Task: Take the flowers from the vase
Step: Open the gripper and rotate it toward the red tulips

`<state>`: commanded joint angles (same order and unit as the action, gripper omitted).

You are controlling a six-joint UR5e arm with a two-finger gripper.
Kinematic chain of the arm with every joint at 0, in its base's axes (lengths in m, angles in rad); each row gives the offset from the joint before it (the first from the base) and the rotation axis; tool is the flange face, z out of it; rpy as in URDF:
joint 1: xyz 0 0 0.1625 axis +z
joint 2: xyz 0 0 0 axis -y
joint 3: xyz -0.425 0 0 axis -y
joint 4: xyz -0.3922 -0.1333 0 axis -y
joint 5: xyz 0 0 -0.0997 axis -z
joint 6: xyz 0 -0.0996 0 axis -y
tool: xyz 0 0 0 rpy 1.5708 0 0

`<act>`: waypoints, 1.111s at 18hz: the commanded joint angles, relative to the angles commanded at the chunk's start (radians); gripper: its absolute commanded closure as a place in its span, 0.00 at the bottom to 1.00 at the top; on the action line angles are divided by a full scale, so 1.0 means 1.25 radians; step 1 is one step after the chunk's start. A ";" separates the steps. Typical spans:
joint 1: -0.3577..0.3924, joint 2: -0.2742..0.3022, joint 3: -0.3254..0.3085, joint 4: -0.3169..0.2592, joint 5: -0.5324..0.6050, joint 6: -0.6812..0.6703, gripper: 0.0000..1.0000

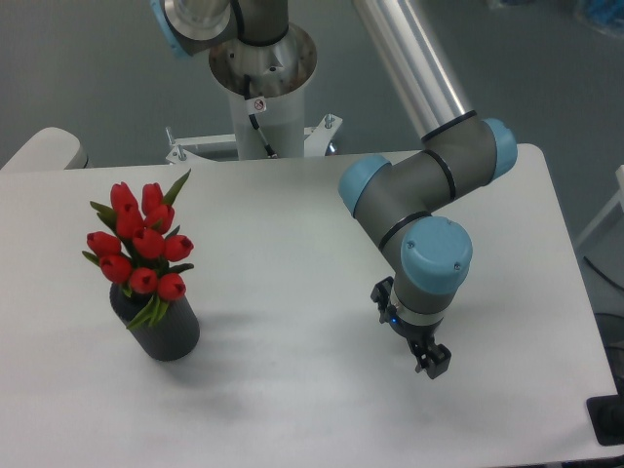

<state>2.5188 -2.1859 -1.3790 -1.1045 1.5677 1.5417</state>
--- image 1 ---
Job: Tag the black device at table corner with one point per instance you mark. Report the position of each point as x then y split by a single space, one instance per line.
606 414

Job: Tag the white chair backrest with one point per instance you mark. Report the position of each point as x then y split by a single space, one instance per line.
51 149

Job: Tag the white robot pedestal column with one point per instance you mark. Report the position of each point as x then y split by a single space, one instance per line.
265 85

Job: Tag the dark grey ribbed vase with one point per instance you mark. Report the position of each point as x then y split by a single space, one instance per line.
172 338

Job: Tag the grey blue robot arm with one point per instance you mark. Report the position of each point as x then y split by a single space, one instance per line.
397 205

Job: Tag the red tulip bouquet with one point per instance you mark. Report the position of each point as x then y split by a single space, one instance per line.
143 254

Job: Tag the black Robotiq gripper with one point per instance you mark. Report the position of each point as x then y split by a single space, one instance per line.
431 357

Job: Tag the white furniture leg right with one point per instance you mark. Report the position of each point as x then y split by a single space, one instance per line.
606 218

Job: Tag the blue item in clear bag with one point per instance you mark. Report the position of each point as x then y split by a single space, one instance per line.
604 16

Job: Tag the white pedestal base frame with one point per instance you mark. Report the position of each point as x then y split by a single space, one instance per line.
315 142

